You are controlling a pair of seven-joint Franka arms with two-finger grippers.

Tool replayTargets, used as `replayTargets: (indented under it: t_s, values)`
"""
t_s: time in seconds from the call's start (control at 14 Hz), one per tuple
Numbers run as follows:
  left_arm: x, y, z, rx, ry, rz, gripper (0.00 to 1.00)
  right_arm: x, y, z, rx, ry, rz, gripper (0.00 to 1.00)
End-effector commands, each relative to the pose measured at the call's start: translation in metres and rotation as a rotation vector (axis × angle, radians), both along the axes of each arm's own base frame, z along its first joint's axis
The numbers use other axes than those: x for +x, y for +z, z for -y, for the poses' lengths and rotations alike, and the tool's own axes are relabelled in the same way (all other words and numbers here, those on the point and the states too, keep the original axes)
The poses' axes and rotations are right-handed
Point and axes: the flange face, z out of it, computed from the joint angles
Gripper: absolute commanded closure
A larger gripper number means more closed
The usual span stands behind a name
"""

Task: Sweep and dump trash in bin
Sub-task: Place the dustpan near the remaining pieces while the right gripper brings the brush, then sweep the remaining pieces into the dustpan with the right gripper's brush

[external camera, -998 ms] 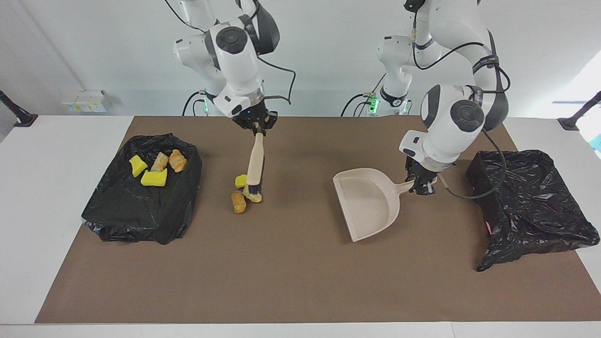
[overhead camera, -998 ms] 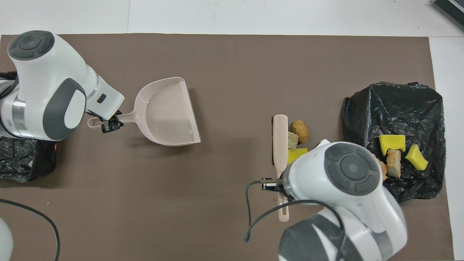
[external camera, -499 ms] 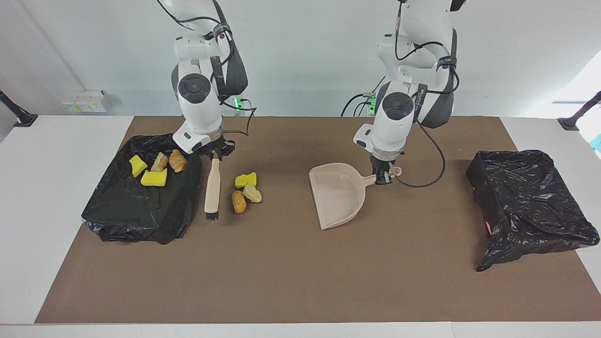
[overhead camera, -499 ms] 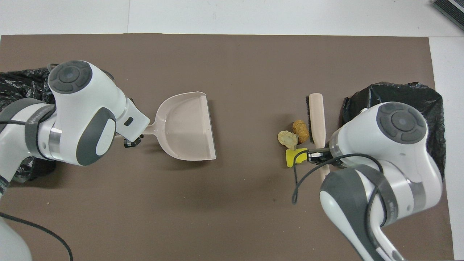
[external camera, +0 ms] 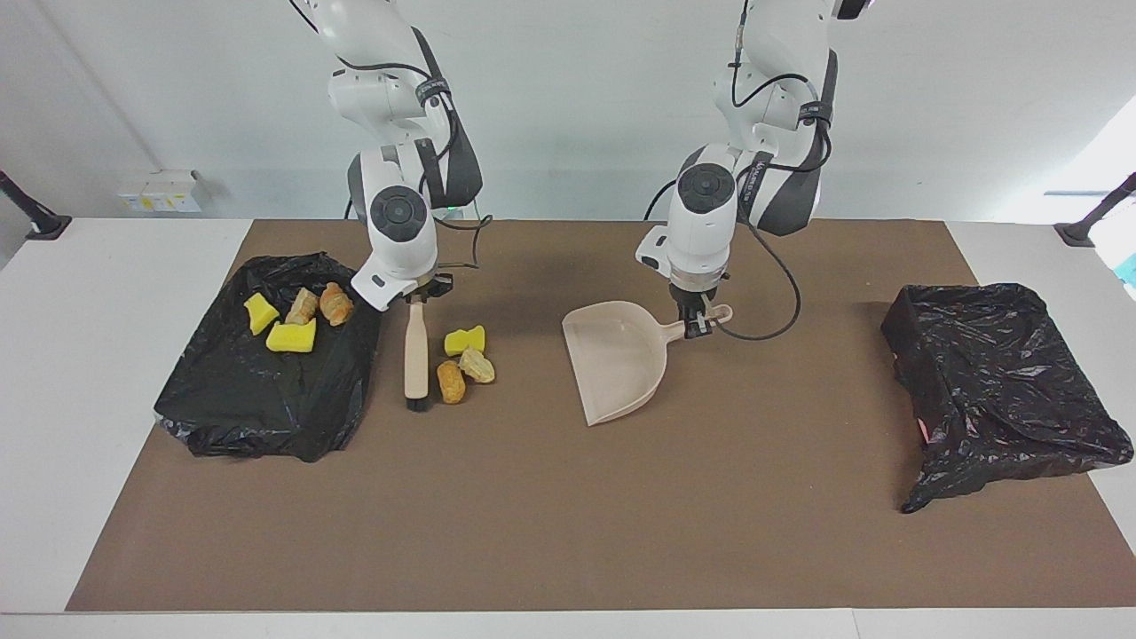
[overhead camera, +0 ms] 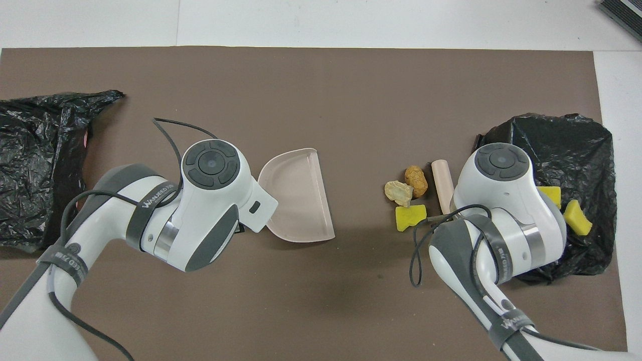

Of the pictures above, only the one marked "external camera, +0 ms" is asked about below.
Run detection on beige hand brush black bristles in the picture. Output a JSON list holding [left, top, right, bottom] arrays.
[[404, 297, 432, 412]]

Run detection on beige plastic dustpan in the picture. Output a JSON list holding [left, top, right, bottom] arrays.
[[561, 301, 736, 428]]

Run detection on orange beige toy croissant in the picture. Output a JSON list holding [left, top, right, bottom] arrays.
[[319, 281, 355, 327]]

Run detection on pale toy croissant piece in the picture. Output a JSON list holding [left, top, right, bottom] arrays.
[[284, 286, 320, 327]]

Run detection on green and yellow sponge piece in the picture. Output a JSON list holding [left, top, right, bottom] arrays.
[[265, 318, 318, 354]]

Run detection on small yellow sponge piece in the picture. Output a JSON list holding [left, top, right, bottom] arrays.
[[243, 294, 280, 336]]

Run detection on black bag covered bin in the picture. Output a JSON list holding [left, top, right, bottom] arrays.
[[154, 252, 384, 464], [880, 282, 1135, 515]]

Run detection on brown paper table mat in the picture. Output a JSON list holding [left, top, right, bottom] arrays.
[[65, 218, 1136, 613]]

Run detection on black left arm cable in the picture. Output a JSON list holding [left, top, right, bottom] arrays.
[[710, 0, 837, 343]]

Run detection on black base cable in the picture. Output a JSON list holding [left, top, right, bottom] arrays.
[[644, 176, 682, 221]]

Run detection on white wall socket box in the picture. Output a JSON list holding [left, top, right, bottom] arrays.
[[117, 169, 205, 213]]

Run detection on black camera stand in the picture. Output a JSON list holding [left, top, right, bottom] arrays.
[[0, 170, 73, 241], [1053, 172, 1136, 249]]

